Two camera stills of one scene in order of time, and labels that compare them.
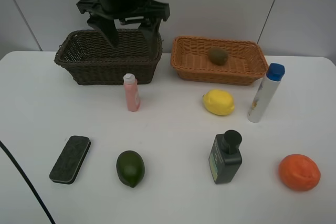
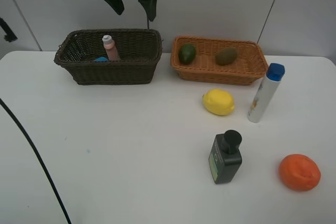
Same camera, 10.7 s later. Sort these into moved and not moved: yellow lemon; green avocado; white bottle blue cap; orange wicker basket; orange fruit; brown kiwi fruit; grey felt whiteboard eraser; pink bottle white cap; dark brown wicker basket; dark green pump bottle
Moved: brown kiwi fruit; green avocado; pink bottle white cap; grey felt whiteboard eraser
Not moved: dark brown wicker basket; orange fruit; white bottle blue cap; orange wicker basket; yellow lemon; dark green pump bottle
